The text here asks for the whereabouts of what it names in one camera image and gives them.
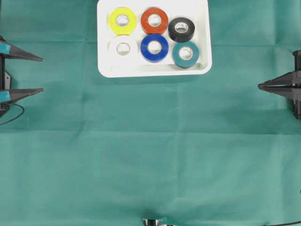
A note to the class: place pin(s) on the green table cloth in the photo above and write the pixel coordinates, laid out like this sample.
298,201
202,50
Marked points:
193,150

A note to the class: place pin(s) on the red tape roll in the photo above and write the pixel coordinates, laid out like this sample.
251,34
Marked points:
154,21

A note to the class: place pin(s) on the black tape roll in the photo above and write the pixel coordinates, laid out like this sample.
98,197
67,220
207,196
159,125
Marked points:
181,29

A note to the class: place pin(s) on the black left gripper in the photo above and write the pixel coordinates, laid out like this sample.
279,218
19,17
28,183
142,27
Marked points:
9,51

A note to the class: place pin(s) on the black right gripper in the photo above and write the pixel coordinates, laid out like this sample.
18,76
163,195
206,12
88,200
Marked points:
287,79

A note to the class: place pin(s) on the teal tape roll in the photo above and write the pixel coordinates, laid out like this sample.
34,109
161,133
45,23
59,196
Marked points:
185,55

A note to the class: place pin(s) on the metal clamp at table edge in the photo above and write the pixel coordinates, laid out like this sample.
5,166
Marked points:
152,222

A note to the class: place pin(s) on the white plastic case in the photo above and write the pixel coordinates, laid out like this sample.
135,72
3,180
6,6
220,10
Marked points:
195,10

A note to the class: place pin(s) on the white tape roll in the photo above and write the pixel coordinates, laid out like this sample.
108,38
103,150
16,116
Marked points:
123,47

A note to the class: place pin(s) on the yellow tape roll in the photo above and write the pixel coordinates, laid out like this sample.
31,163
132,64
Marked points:
122,21

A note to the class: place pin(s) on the blue tape roll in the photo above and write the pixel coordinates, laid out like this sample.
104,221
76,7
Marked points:
154,48

